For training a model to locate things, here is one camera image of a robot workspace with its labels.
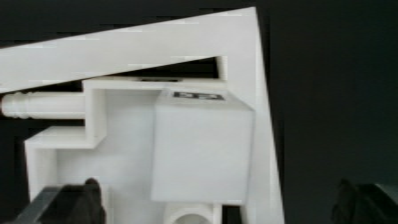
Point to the white chair seat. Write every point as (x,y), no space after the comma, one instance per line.
(104,149)

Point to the white cube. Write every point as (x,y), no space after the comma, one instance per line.
(204,143)

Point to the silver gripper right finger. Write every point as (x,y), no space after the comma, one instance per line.
(367,204)

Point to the white right barrier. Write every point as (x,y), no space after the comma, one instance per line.
(244,72)

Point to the white front barrier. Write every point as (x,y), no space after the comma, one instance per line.
(115,51)

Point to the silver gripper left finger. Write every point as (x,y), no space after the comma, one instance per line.
(67,205)

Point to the white barrier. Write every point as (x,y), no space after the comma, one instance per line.
(115,51)
(244,72)

